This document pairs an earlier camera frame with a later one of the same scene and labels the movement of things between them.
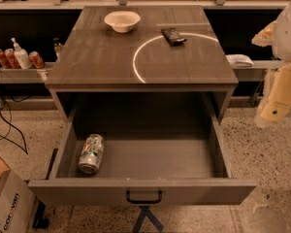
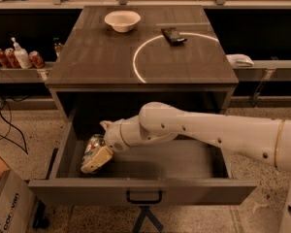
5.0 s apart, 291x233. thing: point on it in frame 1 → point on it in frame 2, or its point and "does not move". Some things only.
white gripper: (288, 38) → (113, 136)
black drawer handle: (133, 201) does not move
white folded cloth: (240, 60) does not move
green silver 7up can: (91, 153) does not move
